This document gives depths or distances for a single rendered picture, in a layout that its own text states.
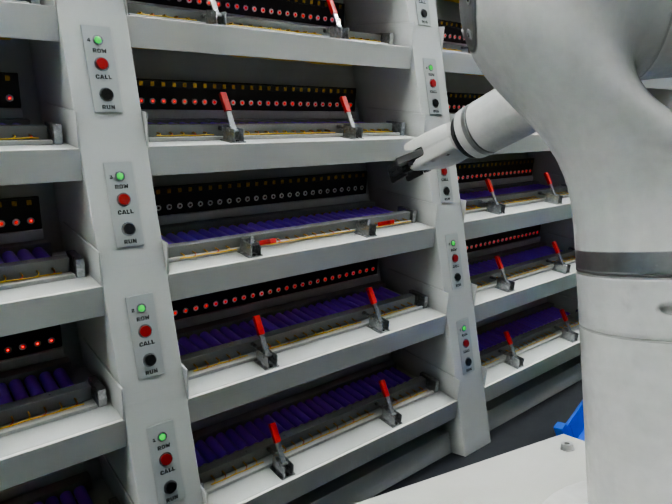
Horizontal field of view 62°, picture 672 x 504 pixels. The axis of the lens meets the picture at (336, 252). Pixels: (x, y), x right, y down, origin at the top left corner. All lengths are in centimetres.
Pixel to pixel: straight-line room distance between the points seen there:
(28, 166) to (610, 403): 73
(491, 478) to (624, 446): 18
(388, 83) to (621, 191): 101
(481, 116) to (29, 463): 77
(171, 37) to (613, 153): 75
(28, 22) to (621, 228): 77
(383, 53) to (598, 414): 95
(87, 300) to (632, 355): 69
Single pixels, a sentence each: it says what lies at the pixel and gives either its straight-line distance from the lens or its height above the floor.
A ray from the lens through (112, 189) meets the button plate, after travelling 86.
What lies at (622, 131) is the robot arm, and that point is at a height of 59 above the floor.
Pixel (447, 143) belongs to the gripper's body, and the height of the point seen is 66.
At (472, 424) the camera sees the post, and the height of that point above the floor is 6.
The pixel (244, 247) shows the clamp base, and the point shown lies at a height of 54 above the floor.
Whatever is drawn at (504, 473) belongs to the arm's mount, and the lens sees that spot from 55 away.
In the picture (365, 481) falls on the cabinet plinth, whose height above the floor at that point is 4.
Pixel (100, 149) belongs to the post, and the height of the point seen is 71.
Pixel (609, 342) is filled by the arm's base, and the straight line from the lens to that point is 37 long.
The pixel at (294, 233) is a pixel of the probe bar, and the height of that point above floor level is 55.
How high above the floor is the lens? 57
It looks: 3 degrees down
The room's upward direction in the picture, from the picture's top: 8 degrees counter-clockwise
